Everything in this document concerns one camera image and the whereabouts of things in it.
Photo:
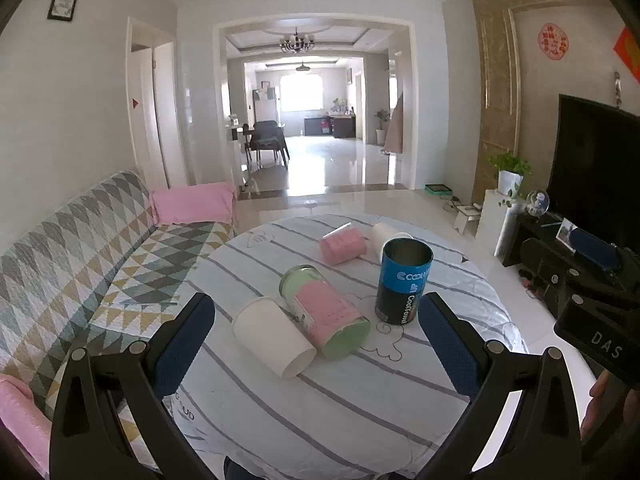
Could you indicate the small white paper cup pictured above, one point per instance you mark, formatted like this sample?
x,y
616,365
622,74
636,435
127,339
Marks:
x,y
263,328

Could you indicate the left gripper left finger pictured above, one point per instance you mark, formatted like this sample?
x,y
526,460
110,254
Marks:
x,y
110,421

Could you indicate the red round wall decoration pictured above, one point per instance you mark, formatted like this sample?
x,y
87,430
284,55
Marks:
x,y
553,41

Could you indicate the black tv cabinet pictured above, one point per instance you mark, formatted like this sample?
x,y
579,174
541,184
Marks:
x,y
548,263

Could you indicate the pink paper cup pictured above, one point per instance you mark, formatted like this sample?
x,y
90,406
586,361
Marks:
x,y
342,244

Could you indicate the white side cabinet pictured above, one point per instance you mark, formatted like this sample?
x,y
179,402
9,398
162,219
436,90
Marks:
x,y
497,222

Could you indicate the photo frame on cabinet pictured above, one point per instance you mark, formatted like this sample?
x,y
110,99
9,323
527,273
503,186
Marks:
x,y
563,235

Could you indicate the blue Cooltime metal cup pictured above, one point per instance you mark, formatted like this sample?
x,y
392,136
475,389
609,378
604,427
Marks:
x,y
405,267

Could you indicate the dark dining chair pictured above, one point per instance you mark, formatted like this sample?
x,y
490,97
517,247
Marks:
x,y
269,136

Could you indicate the black television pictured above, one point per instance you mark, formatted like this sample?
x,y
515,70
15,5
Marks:
x,y
594,180

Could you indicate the green pink labelled can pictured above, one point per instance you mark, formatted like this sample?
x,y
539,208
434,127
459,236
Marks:
x,y
331,323

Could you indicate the green floor tray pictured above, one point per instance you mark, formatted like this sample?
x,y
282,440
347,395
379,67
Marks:
x,y
438,189

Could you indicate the white interior door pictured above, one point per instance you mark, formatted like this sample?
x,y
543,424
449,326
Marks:
x,y
152,106

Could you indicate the person's right hand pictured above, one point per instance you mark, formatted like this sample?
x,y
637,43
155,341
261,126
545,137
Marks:
x,y
595,407

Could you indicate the pink pillow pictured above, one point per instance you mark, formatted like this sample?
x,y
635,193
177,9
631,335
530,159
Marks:
x,y
211,202

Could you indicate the triangle patterned sofa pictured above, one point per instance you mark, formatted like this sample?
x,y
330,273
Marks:
x,y
98,273

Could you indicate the black chandelier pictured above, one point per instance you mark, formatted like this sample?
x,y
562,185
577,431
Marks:
x,y
297,43

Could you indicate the small framed wall picture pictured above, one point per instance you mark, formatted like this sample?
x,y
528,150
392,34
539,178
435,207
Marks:
x,y
62,10

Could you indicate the glass globe ornament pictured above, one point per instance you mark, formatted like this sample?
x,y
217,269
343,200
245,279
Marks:
x,y
537,203

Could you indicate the potted green plant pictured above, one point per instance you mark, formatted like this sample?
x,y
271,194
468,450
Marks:
x,y
511,170

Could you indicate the large white paper cup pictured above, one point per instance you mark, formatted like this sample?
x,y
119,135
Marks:
x,y
382,233

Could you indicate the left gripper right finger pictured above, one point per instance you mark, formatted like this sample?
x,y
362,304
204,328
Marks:
x,y
542,441

